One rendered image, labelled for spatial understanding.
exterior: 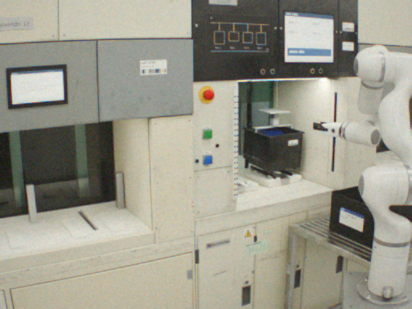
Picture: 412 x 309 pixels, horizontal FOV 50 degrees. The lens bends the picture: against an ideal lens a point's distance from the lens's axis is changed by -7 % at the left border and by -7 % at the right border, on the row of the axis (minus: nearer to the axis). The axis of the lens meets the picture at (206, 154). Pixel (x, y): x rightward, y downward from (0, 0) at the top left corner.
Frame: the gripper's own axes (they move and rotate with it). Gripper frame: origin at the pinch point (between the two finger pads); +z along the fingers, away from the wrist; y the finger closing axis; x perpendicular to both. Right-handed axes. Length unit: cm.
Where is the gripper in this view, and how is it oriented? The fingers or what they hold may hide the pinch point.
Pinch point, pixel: (319, 125)
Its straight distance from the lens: 212.0
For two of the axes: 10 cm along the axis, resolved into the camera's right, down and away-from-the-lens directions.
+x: -0.1, -9.8, -2.2
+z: -5.3, -1.8, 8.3
